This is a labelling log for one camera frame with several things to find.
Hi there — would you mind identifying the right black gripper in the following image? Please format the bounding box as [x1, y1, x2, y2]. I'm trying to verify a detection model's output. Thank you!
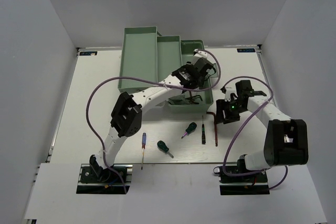
[214, 98, 247, 124]

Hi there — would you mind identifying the large hex key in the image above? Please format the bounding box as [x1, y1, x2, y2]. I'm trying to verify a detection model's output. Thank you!
[206, 111, 218, 147]

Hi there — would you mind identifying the dark green slim screwdriver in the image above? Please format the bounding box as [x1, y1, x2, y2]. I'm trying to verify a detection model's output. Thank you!
[202, 117, 206, 145]

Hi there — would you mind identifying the angled hex key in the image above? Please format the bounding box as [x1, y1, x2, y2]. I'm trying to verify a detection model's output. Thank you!
[185, 95, 203, 104]

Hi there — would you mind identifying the green stubby screwdriver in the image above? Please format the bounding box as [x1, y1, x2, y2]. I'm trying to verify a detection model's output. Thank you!
[157, 141, 174, 158]
[181, 122, 197, 138]

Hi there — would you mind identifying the green plastic toolbox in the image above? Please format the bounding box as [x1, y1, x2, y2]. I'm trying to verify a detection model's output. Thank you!
[118, 26, 214, 114]

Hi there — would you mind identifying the blue red precision screwdriver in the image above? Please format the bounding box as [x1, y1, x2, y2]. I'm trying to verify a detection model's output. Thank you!
[141, 133, 146, 169]

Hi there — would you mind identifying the long hex key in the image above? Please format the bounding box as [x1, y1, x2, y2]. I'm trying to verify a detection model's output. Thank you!
[182, 91, 203, 104]

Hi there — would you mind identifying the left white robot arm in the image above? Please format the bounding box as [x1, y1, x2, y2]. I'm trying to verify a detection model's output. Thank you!
[86, 58, 213, 182]

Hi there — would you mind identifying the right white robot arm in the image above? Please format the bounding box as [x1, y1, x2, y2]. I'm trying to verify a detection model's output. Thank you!
[215, 80, 309, 182]

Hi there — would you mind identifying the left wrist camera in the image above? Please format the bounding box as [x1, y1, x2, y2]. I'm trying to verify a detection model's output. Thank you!
[192, 49, 208, 65]

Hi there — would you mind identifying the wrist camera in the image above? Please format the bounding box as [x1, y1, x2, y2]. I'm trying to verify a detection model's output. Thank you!
[192, 49, 208, 65]
[220, 87, 236, 101]

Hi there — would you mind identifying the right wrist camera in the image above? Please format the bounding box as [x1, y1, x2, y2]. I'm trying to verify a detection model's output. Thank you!
[220, 87, 236, 101]

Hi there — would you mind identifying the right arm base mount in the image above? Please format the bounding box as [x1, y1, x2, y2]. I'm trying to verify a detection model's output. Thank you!
[213, 166, 270, 196]

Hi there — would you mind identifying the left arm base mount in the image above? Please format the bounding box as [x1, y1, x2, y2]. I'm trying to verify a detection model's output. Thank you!
[76, 164, 132, 195]

